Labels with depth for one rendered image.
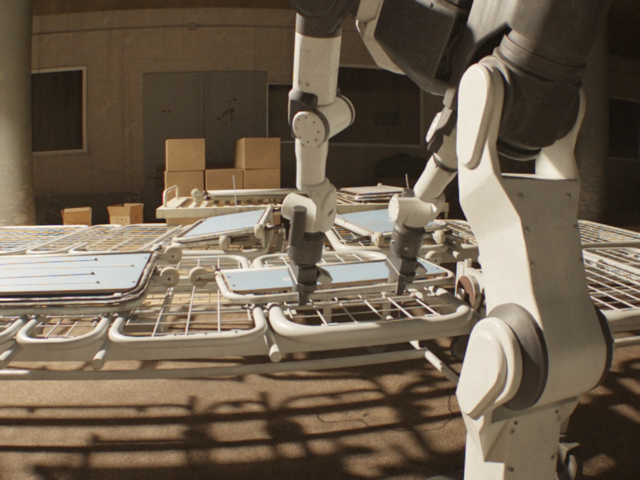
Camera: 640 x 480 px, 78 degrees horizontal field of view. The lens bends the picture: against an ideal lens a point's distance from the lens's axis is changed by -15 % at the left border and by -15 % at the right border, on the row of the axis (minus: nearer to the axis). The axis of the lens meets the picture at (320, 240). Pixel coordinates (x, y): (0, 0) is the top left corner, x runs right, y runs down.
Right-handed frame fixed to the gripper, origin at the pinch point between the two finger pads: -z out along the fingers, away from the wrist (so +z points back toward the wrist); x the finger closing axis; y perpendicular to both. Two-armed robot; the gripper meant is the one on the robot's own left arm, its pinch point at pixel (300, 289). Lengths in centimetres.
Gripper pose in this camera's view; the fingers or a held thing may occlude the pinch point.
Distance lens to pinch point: 125.8
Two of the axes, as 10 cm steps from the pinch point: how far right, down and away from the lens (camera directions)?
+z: 1.2, -8.6, -5.0
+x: 3.0, 5.1, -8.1
